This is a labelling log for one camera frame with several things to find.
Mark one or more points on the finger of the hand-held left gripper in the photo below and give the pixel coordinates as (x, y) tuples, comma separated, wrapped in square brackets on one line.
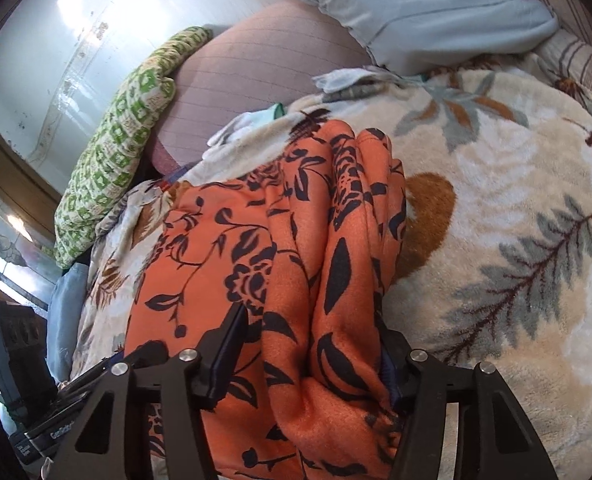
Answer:
[(96, 367)]

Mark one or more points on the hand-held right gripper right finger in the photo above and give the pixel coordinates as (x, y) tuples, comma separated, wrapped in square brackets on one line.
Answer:
[(399, 360)]

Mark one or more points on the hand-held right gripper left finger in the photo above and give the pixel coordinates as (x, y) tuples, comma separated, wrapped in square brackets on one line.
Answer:
[(230, 342)]

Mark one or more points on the orange floral garment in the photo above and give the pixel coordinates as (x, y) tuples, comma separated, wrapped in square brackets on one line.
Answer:
[(296, 260)]

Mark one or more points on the blue folded towel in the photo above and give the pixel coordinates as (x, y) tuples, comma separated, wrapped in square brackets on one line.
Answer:
[(65, 310)]

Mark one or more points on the wooden door with glass panel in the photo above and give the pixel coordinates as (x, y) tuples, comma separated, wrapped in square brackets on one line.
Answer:
[(6, 210)]

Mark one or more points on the leaf print fleece blanket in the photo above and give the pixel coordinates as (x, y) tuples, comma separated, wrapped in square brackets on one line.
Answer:
[(500, 235)]

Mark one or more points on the green checked pillow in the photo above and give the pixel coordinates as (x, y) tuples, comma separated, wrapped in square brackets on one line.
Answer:
[(121, 140)]

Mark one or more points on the pink quilted mattress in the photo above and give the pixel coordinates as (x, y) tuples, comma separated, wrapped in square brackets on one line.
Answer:
[(256, 60)]

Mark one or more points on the small white cloth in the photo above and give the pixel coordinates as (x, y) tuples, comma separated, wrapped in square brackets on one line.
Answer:
[(346, 80)]

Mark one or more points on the grey pillow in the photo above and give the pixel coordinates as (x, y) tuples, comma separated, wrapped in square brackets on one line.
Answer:
[(415, 5)]

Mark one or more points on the brown striped bedsheet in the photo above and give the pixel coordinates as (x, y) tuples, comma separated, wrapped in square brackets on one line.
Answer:
[(575, 5)]

